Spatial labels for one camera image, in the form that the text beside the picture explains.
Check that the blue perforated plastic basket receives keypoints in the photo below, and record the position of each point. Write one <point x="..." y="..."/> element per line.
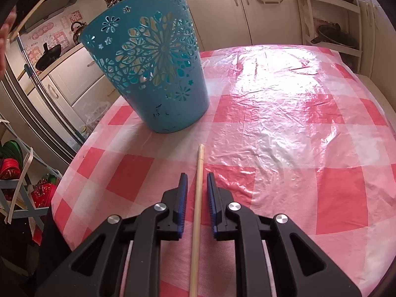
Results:
<point x="173" y="105"/>

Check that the white shelf rack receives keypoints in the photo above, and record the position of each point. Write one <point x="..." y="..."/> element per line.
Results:
<point x="355" y="21"/>

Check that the cream drawer unit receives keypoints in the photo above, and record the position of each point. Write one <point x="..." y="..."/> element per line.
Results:
<point x="74" y="77"/>

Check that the wooden chopstick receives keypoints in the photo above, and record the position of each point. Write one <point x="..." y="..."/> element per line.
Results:
<point x="40" y="6"/>
<point x="198" y="207"/>

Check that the black wok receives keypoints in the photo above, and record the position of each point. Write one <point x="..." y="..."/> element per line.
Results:
<point x="48" y="57"/>

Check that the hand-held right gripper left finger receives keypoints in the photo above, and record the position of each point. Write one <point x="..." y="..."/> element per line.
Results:
<point x="182" y="201"/>

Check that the metal stove kettle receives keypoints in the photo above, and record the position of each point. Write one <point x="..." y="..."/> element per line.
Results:
<point x="78" y="32"/>

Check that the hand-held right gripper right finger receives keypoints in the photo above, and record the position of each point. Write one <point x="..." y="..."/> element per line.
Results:
<point x="212" y="204"/>

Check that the blue white folding rack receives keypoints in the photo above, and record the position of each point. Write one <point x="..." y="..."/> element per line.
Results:
<point x="27" y="173"/>

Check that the cream base cabinets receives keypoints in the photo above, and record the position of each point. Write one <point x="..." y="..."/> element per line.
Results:
<point x="222" y="12"/>

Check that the black range hood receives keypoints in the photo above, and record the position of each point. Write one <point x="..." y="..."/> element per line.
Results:
<point x="52" y="10"/>

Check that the grey refrigerator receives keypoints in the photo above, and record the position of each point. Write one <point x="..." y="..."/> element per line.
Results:
<point x="31" y="105"/>

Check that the person's left hand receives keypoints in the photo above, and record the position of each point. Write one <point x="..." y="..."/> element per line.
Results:
<point x="6" y="46"/>

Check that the pink checked plastic tablecloth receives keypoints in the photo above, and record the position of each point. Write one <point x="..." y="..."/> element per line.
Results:
<point x="294" y="161"/>

